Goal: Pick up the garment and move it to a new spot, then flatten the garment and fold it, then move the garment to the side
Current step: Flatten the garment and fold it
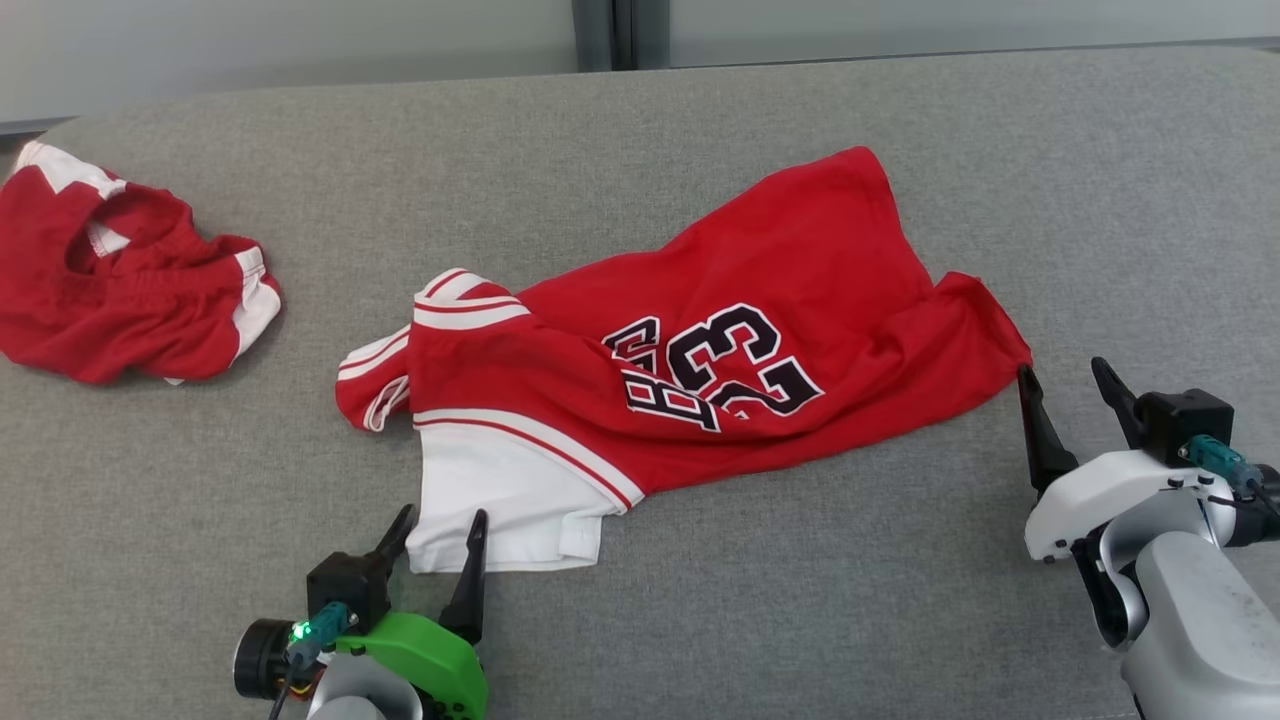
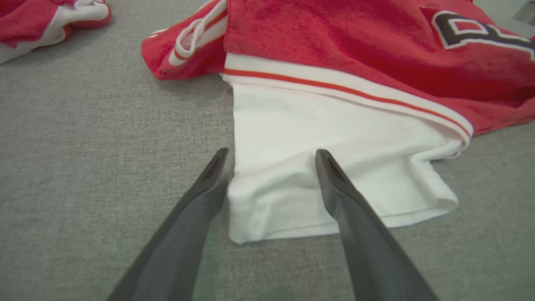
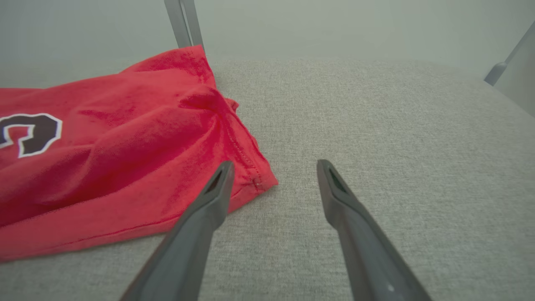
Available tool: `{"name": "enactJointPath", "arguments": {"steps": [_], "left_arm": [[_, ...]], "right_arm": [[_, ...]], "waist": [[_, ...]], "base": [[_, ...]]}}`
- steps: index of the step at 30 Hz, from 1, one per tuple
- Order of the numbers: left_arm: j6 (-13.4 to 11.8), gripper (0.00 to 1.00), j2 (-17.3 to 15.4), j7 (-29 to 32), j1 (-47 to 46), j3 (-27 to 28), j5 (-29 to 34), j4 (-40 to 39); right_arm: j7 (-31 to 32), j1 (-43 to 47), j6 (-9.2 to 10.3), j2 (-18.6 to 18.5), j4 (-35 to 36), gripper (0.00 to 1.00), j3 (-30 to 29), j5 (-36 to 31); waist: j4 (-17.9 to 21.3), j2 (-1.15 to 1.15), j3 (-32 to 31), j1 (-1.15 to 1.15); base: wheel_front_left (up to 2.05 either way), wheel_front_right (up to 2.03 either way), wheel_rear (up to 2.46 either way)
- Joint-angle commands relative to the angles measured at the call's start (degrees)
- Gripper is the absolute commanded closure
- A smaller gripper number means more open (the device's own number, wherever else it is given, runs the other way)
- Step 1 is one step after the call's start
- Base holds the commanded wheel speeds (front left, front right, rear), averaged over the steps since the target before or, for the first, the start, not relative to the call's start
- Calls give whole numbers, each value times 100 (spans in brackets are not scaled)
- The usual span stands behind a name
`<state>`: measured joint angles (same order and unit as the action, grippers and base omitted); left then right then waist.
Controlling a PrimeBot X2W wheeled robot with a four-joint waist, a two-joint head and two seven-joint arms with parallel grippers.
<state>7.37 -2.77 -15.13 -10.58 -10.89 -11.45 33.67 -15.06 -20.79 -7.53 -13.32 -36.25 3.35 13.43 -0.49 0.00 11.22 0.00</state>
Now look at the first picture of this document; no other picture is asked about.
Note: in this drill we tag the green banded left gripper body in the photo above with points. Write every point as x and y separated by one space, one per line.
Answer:
430 660

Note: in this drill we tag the grey partition post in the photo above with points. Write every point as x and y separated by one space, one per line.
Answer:
600 30

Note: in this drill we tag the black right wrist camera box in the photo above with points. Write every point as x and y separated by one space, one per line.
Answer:
1180 415

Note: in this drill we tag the red jersey number 23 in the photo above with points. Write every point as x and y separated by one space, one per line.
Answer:
780 260

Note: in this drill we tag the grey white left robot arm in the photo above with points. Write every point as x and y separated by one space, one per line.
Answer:
360 700

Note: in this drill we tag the grey fabric sofa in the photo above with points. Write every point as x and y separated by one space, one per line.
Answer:
700 620

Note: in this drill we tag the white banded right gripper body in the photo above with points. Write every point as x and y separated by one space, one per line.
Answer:
1090 495

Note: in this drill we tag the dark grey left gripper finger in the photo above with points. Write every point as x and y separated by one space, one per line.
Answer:
470 590
397 540

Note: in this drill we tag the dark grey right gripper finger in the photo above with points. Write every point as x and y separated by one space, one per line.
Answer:
1120 395
1045 440

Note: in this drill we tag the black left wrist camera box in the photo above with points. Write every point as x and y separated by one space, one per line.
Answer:
345 585

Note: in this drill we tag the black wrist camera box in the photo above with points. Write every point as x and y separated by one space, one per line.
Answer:
345 585
1180 415

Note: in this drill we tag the red and white shorts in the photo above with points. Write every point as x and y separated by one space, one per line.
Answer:
130 320

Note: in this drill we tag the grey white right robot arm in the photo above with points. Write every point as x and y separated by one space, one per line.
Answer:
1200 620

